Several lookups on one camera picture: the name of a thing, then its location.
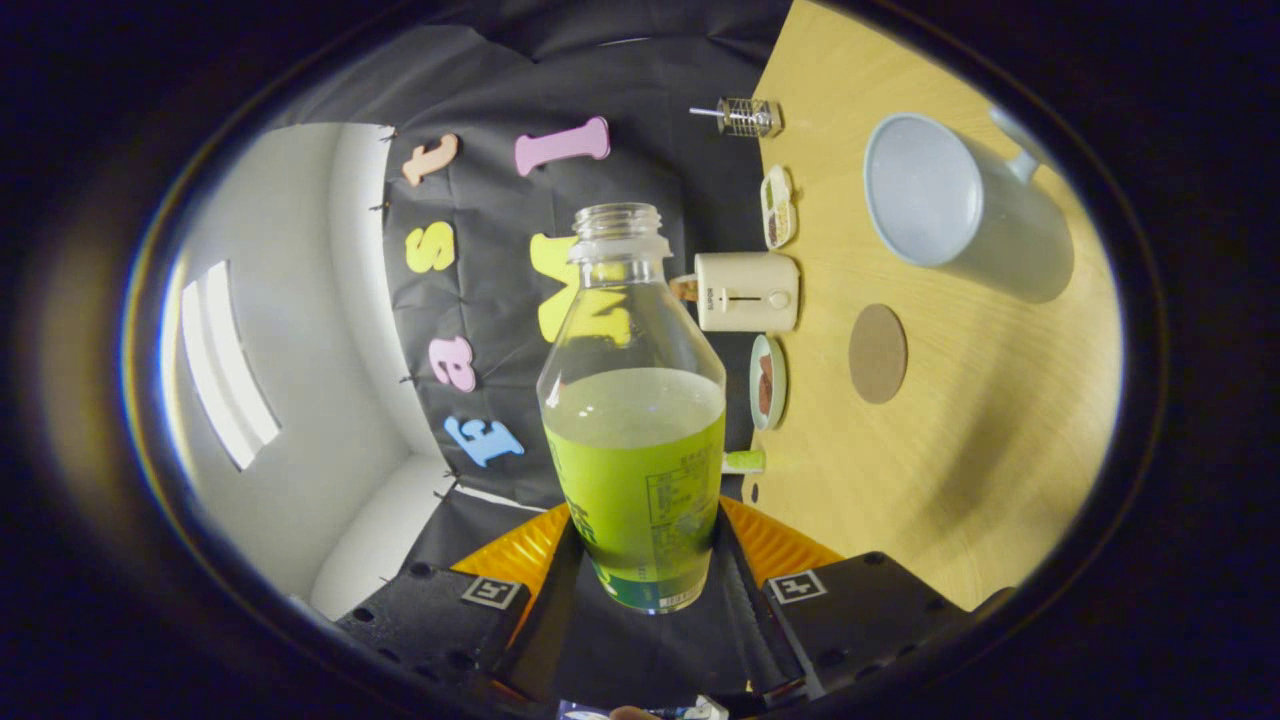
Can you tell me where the pale green plate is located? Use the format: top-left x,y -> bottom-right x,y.
749,334 -> 788,431

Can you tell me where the white divided seed dish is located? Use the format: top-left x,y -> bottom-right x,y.
760,165 -> 798,251

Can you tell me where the ceiling light panel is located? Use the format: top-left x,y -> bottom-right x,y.
180,262 -> 281,471

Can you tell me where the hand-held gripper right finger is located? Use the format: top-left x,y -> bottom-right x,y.
715,495 -> 978,701

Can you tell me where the pale blue cup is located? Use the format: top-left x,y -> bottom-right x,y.
863,108 -> 1076,304

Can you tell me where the clear juice bottle green label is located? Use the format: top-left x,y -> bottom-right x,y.
537,203 -> 728,614

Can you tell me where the round brown coaster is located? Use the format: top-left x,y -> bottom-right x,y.
848,304 -> 909,405

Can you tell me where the cream toaster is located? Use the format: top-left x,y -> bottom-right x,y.
695,252 -> 801,333

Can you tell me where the wooden table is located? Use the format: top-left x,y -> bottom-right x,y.
740,0 -> 1123,613

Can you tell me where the wire mesh holder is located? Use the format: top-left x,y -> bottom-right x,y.
718,97 -> 783,139

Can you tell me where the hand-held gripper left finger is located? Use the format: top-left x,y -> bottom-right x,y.
335,500 -> 586,703

